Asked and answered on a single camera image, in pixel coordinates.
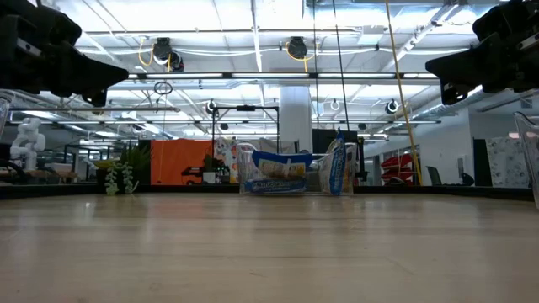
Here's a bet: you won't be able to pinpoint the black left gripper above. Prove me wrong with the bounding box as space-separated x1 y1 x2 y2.
0 0 130 108

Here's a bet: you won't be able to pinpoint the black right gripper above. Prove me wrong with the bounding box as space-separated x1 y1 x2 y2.
425 0 539 105

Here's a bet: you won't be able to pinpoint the white robot figure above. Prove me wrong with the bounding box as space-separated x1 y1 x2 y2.
8 116 46 172

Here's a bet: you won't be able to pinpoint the black partition panel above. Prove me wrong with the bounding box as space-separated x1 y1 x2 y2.
472 137 493 187

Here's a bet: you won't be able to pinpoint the green succulent plant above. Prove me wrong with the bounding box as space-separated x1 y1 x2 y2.
94 145 152 197

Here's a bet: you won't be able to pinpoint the clear plastic bin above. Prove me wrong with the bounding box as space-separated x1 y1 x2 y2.
512 111 539 210
235 141 359 197
0 92 13 140

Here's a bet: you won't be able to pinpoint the floral patterned cloth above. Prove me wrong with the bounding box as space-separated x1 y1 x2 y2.
484 135 531 189

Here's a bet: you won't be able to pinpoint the long ceiling light bar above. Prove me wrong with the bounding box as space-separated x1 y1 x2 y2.
125 71 441 81

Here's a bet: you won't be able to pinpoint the black office chair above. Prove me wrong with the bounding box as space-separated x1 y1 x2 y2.
424 165 443 186

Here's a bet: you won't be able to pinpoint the red storage bins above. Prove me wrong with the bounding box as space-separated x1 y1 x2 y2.
380 151 416 186

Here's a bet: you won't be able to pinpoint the orange-red partition panel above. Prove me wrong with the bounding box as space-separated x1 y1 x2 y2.
150 138 215 185

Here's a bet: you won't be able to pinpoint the black cabinet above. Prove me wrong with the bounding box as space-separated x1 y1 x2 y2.
312 128 366 182

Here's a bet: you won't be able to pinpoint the white pillar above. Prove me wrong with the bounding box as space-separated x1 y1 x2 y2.
278 86 313 155

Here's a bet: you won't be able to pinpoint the black hanging ring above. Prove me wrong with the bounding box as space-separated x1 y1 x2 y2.
152 80 173 96

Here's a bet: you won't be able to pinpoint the yellow hanging cable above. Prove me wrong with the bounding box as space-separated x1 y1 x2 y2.
383 0 424 186

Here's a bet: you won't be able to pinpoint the black ceiling cable reel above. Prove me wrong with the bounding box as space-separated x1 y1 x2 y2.
151 36 185 72
284 36 311 61

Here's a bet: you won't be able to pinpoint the black metal table frame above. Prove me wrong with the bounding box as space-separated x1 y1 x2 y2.
0 183 534 202

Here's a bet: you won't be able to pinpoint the black hanging cable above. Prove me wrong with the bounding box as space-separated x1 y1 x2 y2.
331 0 351 131

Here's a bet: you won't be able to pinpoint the black metal rack frame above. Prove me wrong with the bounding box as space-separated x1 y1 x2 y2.
210 104 281 155

